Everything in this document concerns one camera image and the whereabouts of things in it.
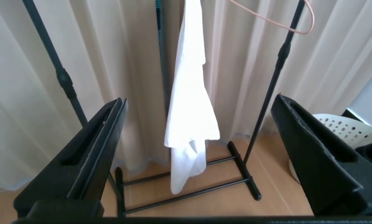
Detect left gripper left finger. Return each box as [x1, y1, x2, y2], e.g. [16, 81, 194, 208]
[13, 98, 129, 218]

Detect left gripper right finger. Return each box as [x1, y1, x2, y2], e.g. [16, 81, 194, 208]
[270, 93, 372, 217]

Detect white printed T-shirt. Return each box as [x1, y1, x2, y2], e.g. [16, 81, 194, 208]
[163, 0, 221, 195]

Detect pink clothes hanger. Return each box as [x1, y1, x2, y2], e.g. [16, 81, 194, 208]
[229, 0, 315, 35]

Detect white laundry basket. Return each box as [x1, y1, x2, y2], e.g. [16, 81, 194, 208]
[287, 113, 372, 184]

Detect black clothes rack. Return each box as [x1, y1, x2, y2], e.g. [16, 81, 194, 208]
[21, 0, 307, 218]

